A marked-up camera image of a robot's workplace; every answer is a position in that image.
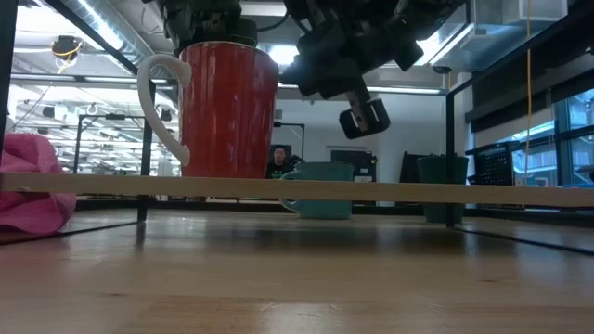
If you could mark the wooden shelf black metal frame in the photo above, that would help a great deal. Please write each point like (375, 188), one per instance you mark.
(297, 190)

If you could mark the white and brown mug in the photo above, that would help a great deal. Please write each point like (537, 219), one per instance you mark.
(227, 116)

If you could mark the pink fluffy cloth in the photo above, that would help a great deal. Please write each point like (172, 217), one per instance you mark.
(28, 158)

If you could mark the black perforated crate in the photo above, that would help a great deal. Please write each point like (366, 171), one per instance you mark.
(493, 167)

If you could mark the black aluminium table frame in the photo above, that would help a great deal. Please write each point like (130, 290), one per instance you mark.
(394, 209)

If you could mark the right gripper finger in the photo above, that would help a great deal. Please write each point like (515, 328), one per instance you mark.
(320, 69)

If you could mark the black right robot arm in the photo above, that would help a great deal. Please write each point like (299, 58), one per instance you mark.
(436, 18)

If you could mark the dark green cup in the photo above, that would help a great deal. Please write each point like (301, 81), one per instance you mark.
(441, 169)

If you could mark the person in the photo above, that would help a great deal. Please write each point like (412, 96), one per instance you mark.
(278, 162)

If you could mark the black chair back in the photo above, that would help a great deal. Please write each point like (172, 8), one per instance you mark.
(409, 168)

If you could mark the teal enamel mug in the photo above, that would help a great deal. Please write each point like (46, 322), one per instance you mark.
(320, 171)

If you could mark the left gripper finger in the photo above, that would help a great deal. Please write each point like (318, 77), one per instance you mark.
(244, 33)

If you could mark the distant black metal frame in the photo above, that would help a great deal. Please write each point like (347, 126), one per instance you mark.
(113, 117)

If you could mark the silver ceiling duct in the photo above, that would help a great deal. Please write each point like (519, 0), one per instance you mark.
(111, 28)

